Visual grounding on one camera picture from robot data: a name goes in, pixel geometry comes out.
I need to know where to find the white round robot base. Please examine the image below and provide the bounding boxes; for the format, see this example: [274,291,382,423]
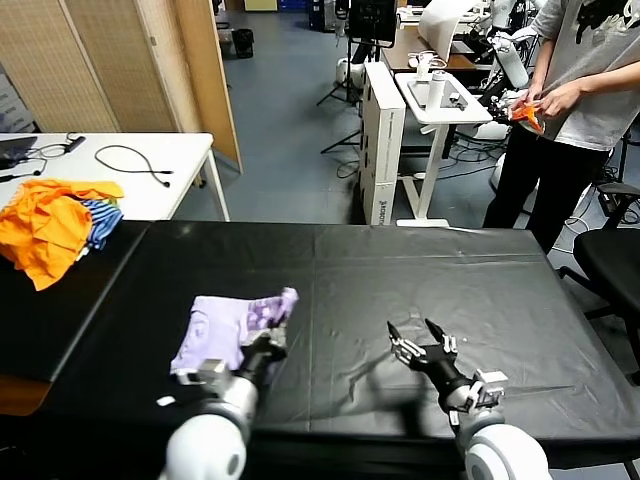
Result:
[335,58,367,85]

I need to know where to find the black plastic table cover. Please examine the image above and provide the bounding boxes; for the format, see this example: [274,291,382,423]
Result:
[52,219,640,471]

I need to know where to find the person left forearm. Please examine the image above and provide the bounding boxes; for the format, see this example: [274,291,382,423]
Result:
[574,52,640,96]

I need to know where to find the white bottle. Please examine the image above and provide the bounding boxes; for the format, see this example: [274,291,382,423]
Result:
[424,71,450,115]

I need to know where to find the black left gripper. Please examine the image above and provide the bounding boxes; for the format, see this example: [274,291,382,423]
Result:
[234,328,290,387]

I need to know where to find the white curved sheet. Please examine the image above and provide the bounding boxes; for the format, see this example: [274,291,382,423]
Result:
[418,0,481,64]

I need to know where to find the person in grey shirt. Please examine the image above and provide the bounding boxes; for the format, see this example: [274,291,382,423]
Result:
[482,0,640,254]

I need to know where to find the orange snack packet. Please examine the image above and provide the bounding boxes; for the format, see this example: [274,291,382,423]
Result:
[508,98,545,135]

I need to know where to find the black adapter with thin cable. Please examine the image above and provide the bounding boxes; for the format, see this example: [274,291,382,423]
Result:
[22,133,87,176]

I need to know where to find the small white standing desk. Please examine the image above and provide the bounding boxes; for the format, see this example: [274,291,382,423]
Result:
[394,73,494,229]

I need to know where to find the white floor robot base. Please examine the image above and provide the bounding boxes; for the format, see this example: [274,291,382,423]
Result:
[489,148,512,194]

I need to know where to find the wooden pegboard partition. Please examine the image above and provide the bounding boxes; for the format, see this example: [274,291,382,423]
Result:
[0,0,245,175]

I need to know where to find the black looped cable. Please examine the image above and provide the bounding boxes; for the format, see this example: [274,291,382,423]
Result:
[94,144,176,189]

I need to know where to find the lavender t-shirt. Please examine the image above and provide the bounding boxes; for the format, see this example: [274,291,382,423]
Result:
[169,287,300,386]

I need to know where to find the white humanoid robot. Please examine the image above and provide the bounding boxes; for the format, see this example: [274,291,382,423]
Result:
[487,0,544,94]

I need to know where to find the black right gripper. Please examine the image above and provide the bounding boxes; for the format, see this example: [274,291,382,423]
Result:
[386,318,475,401]

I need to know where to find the black office chair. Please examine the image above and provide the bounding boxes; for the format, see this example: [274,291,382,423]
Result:
[557,182,640,386]

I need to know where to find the black laptop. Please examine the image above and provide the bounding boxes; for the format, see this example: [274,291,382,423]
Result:
[0,135,40,171]

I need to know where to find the blue striped garment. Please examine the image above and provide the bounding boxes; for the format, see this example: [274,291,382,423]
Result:
[74,197,125,261]

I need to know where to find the black tripod stand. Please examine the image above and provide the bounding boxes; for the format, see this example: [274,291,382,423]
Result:
[317,0,399,156]

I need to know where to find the white table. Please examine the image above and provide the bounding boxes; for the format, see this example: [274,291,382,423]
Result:
[0,132,232,224]

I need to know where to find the white rounded robot shell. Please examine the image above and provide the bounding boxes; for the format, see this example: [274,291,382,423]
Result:
[472,122,512,142]

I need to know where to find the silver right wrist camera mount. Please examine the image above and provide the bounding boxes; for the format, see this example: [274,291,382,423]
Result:
[467,368,507,409]

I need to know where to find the black trash bin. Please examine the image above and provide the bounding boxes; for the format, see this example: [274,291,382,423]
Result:
[234,28,255,60]

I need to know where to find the person right forearm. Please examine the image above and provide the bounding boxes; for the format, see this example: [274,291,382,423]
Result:
[527,37,556,91]

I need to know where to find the tall white cardboard box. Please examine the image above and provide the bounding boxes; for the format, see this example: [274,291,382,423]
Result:
[358,62,407,227]

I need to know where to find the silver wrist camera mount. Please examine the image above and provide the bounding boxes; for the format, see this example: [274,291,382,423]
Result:
[174,358,229,389]
[467,368,507,409]

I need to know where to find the brown desk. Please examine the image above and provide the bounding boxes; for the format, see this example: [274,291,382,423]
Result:
[382,27,494,74]

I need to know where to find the orange garment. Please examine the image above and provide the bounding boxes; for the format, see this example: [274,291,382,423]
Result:
[0,178,126,292]

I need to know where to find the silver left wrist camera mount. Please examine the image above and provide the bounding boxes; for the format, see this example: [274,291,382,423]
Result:
[174,358,229,389]

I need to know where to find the grey tablet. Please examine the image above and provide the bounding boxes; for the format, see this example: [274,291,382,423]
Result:
[407,79,469,112]

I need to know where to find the person right hand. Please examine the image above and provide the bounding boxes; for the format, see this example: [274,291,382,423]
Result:
[519,82,549,109]

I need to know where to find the small white stand device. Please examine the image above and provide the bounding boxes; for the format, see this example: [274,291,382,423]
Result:
[407,52,446,82]

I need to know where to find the person left hand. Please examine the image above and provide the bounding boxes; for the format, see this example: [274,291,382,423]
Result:
[537,82,584,121]

